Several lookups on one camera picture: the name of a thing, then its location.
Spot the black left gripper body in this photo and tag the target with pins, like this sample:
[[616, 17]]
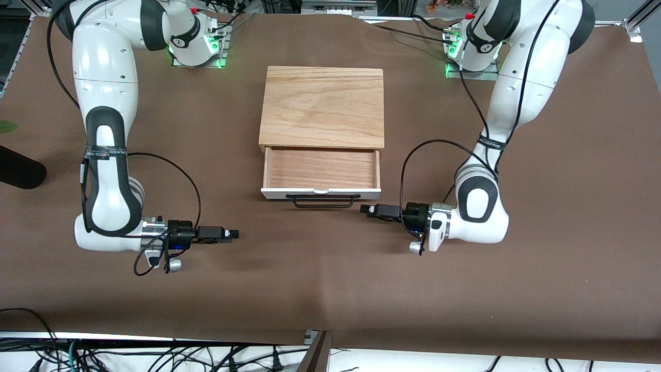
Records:
[[414, 214]]

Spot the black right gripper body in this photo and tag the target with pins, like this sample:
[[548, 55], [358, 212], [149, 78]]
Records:
[[181, 231]]

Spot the white-fronted wooden drawer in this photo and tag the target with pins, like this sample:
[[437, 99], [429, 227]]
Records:
[[320, 170]]

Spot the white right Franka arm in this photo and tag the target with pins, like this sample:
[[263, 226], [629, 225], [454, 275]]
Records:
[[106, 62]]

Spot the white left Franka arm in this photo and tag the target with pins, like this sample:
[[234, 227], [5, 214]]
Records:
[[537, 62]]

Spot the wooden drawer cabinet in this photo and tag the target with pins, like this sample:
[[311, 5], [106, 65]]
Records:
[[323, 103]]

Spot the brown paper table cover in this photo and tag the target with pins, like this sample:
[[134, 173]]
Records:
[[330, 289]]

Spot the black rounded object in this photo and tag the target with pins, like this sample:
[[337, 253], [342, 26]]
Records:
[[18, 170]]

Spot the green leaf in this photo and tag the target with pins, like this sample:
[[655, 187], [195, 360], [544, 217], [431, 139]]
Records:
[[7, 126]]

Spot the grey metal box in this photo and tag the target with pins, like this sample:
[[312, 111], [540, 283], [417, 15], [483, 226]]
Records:
[[338, 7]]

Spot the aluminium corner profile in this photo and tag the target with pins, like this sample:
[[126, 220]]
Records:
[[638, 23]]

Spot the dark angled post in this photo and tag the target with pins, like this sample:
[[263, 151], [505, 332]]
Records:
[[316, 356]]

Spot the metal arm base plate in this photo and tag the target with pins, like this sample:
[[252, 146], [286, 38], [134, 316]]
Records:
[[475, 75], [219, 51]]

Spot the aluminium frame rail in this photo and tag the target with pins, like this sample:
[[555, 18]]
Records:
[[20, 46]]

